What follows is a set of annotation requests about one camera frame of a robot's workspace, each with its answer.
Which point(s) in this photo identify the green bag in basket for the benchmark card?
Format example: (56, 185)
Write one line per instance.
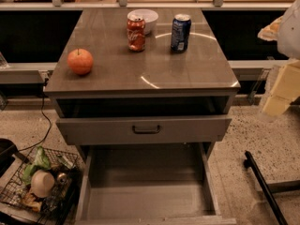
(41, 161)

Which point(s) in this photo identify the red cola can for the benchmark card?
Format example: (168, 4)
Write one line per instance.
(135, 32)

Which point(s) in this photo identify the white bowl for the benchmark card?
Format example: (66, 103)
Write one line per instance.
(150, 17)

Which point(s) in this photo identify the black object at left edge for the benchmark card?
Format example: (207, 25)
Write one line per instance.
(7, 150)

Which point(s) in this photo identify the black drawer handle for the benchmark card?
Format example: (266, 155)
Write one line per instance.
(146, 130)

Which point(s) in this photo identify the black metal stand leg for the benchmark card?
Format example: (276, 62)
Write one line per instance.
(268, 189)

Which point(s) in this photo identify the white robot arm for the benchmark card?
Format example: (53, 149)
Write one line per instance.
(285, 30)

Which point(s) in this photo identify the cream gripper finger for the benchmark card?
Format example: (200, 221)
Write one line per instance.
(285, 90)
(270, 31)

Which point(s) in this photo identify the beige cup in basket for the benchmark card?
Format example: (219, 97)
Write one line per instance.
(42, 183)

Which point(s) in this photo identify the open grey middle drawer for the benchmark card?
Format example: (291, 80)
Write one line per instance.
(148, 184)

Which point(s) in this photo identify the grey top drawer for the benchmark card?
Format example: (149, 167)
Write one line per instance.
(104, 131)

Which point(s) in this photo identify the red orange apple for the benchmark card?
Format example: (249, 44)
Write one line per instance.
(80, 61)

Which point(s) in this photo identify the black wire basket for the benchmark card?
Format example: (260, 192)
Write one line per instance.
(52, 210)

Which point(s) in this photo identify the blue soda can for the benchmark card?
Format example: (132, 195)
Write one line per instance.
(180, 32)

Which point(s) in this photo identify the grey drawer cabinet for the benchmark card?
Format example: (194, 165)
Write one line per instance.
(156, 82)

